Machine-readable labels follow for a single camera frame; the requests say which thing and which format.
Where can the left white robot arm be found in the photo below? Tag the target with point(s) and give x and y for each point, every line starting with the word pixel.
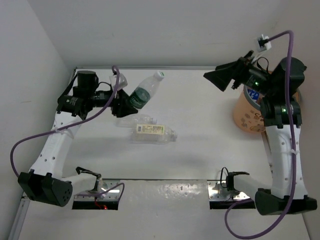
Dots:
pixel 79 103

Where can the clear unlabelled bottle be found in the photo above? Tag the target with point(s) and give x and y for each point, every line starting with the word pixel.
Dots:
pixel 132 120

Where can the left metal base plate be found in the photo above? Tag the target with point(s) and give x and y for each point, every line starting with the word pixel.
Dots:
pixel 109 190

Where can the green label bottle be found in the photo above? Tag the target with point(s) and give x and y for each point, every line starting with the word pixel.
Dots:
pixel 146 90

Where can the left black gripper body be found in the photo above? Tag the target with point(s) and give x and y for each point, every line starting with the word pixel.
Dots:
pixel 114 104

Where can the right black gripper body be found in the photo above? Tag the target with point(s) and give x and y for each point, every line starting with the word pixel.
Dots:
pixel 250 75

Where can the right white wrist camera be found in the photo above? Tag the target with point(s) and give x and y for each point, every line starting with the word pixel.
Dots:
pixel 263 43

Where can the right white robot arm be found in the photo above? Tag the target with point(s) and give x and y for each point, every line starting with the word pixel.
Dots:
pixel 287 192

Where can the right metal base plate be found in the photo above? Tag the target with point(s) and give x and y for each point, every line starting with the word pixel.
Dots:
pixel 216 193

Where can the blue label bottle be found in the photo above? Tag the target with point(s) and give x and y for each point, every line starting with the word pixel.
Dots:
pixel 252 96

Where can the metal base plate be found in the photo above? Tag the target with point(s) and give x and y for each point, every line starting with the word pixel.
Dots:
pixel 109 190
pixel 216 193

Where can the orange bin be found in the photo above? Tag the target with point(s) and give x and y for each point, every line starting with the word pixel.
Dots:
pixel 247 115

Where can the yellow label lying bottle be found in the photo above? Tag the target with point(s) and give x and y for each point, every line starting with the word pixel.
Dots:
pixel 153 134

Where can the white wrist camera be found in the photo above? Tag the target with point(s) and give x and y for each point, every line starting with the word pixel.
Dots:
pixel 122 83
pixel 263 43

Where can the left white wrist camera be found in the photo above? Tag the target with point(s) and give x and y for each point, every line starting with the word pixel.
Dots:
pixel 122 83

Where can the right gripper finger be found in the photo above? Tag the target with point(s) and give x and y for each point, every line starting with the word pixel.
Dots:
pixel 220 78
pixel 232 66

